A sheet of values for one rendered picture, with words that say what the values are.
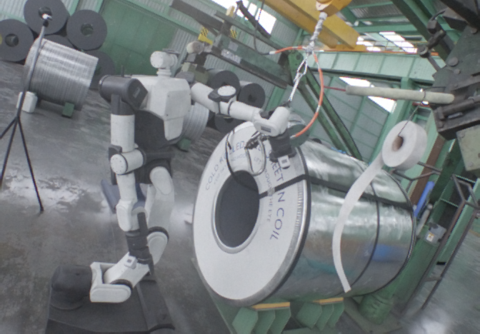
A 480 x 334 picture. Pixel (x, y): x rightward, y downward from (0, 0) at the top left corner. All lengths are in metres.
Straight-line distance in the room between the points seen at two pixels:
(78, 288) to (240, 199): 1.24
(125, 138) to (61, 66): 5.15
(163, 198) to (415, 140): 1.04
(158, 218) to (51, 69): 5.06
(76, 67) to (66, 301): 5.11
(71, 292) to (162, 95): 1.04
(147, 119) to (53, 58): 5.16
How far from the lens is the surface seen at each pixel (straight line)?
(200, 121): 6.68
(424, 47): 1.19
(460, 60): 1.13
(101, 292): 1.60
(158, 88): 1.15
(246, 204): 2.22
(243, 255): 1.73
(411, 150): 0.95
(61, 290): 1.62
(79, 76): 6.16
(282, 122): 1.15
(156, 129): 1.20
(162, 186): 1.33
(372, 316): 3.17
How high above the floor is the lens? 1.35
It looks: 7 degrees down
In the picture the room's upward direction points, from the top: 22 degrees clockwise
